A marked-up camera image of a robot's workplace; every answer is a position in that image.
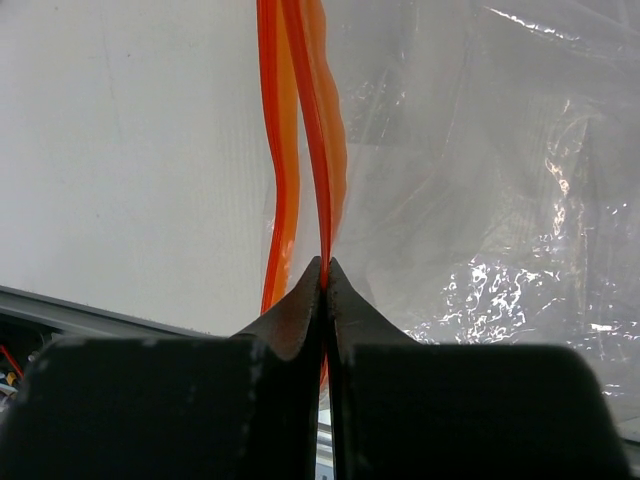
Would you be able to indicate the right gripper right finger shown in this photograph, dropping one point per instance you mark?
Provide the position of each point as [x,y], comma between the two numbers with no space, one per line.
[406,410]

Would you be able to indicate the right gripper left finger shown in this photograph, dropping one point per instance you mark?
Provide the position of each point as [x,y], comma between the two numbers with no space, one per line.
[242,407]

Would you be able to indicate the clear zip top bag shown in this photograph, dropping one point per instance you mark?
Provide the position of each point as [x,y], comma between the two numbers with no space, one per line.
[473,165]

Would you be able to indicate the aluminium mounting rail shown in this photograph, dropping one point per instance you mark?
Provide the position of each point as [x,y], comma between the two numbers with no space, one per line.
[77,319]

